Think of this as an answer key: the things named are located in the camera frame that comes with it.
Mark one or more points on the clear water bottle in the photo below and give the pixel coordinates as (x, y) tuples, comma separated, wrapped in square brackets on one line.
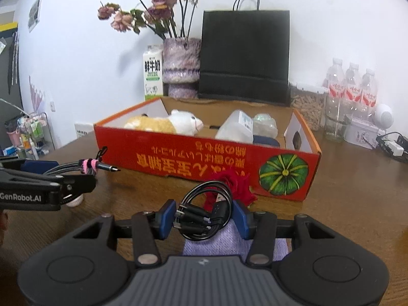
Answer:
[(334, 86), (353, 91), (369, 94)]

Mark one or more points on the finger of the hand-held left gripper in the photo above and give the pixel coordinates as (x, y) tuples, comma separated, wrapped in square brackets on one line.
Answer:
[(35, 166), (73, 185)]

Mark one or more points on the red rose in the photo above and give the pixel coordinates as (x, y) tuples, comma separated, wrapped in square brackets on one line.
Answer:
[(240, 188)]

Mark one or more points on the navy zip pouch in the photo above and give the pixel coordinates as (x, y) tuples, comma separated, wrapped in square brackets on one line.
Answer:
[(266, 142)]

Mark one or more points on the yellow white plush toy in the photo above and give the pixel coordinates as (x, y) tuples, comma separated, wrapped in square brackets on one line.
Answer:
[(159, 122)]

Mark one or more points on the red cardboard box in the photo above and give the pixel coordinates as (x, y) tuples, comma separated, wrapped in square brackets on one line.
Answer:
[(191, 159)]

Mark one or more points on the wall picture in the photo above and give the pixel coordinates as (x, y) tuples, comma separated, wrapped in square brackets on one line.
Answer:
[(35, 12)]

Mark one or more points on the white round speaker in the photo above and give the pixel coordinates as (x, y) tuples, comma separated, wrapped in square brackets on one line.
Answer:
[(383, 116)]

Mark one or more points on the purple ceramic vase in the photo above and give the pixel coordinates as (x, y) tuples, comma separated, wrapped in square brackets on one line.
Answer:
[(181, 67)]

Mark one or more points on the white tin box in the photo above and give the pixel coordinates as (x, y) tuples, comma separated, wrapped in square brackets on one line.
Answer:
[(361, 134)]

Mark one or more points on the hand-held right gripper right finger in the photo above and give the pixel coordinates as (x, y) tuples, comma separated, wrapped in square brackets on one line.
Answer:
[(240, 220)]

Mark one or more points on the white green milk carton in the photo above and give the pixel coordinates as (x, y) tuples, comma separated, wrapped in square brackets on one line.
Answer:
[(153, 76)]

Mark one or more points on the clear pellet container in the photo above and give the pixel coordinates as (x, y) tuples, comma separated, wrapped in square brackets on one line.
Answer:
[(307, 108)]

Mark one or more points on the dried roses bouquet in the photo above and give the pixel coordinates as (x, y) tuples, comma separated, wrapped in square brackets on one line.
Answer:
[(159, 0)]

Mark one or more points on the metal storage rack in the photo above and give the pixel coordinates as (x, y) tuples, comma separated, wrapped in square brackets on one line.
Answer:
[(32, 134)]

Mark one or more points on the clear plastic bag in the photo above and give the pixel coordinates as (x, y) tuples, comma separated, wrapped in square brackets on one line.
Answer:
[(264, 124)]

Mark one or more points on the wooden desktop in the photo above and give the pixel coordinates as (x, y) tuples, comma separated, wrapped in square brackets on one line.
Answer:
[(350, 197)]

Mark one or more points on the clear cotton swab container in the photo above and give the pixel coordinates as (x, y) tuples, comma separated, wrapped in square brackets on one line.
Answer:
[(232, 127)]

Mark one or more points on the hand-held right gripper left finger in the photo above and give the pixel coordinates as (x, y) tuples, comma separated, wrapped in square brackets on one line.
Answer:
[(167, 220)]

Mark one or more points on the empty glass jar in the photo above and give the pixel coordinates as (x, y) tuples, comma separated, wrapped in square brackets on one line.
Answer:
[(337, 121)]

